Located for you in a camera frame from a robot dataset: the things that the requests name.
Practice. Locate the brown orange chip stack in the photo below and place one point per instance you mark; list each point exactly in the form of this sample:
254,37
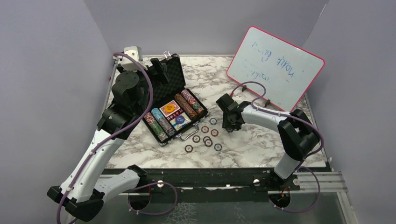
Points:
185,106

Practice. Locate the black aluminium poker case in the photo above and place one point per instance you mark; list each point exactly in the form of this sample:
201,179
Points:
165,93

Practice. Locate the blue dealer button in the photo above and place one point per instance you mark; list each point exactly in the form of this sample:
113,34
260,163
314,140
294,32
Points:
180,119

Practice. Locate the red playing card deck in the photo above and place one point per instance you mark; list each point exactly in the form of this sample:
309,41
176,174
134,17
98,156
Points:
177,108

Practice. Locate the light blue chip stack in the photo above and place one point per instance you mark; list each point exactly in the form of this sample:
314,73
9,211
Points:
157,114

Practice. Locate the orange blue chip stack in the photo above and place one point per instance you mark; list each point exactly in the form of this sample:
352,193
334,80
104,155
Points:
167,127

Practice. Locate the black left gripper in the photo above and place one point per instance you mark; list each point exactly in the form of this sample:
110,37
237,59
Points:
159,69

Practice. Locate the red dice row in case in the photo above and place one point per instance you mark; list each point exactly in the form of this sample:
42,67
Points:
173,116

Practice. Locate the orange dealer button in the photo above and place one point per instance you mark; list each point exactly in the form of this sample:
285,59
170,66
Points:
169,108

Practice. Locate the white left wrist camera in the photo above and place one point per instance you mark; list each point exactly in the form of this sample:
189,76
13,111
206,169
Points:
135,53

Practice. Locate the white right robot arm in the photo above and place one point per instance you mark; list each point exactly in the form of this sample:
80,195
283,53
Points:
298,135

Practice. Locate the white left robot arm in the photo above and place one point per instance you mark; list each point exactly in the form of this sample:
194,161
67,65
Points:
134,93

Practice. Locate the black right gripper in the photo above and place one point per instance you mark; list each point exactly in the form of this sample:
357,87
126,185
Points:
235,126

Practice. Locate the pink framed whiteboard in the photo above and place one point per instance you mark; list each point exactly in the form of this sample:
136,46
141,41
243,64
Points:
274,68

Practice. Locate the green chip stack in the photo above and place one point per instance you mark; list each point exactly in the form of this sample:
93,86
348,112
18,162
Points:
159,132

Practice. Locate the blue playing card deck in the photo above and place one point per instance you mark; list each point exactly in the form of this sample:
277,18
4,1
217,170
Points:
176,126

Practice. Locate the red white chip stack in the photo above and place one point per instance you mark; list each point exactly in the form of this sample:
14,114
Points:
150,119

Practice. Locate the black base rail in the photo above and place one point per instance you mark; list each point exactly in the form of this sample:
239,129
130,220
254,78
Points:
210,185

